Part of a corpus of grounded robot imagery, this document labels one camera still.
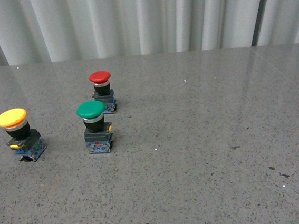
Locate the red mushroom push button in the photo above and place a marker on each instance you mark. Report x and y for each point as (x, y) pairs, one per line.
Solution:
(103, 91)

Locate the yellow mushroom push button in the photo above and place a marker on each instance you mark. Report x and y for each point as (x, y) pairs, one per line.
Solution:
(25, 141)

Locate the green mushroom push button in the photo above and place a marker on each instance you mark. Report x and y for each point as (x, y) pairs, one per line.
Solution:
(98, 134)

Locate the white pleated curtain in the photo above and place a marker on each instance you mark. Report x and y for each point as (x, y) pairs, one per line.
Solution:
(37, 31)

